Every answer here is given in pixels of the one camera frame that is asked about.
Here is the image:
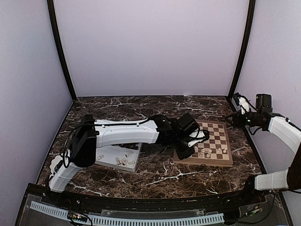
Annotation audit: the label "cream white chess queen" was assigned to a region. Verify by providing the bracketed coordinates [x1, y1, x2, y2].
[206, 149, 212, 158]

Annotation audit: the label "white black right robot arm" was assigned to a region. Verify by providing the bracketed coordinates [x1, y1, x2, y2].
[225, 93, 301, 204]

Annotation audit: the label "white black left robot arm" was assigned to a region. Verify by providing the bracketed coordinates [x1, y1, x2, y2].
[46, 113, 209, 205]

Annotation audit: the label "wooden chess board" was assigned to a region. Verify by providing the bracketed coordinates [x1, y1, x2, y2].
[174, 120, 233, 167]

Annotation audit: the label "dark brown chess piece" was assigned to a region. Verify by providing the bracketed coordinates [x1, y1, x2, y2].
[115, 143, 139, 150]

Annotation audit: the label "white divided plastic tray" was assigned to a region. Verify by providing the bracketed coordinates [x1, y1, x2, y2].
[95, 143, 142, 172]

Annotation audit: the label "white scalloped ceramic bowl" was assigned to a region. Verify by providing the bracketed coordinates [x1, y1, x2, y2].
[49, 155, 63, 174]

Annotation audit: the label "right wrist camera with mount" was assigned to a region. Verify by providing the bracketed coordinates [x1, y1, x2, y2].
[233, 92, 250, 114]

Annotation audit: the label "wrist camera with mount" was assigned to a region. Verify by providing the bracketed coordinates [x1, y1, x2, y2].
[188, 129, 210, 147]
[233, 92, 250, 114]

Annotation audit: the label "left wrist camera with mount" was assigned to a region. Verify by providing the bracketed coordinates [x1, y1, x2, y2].
[188, 129, 210, 147]

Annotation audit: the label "black curved front rail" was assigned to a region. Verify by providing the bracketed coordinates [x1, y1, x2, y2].
[42, 186, 276, 214]

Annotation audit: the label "white slotted cable duct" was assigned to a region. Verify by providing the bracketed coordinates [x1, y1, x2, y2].
[30, 201, 225, 226]

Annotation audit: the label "black right frame post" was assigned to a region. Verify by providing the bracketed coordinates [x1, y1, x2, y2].
[227, 0, 256, 101]

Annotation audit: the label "black frame post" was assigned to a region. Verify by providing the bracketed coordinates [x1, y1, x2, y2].
[47, 0, 77, 102]
[227, 0, 256, 101]

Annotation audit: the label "black left frame post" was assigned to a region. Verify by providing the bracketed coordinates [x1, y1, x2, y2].
[47, 0, 77, 102]

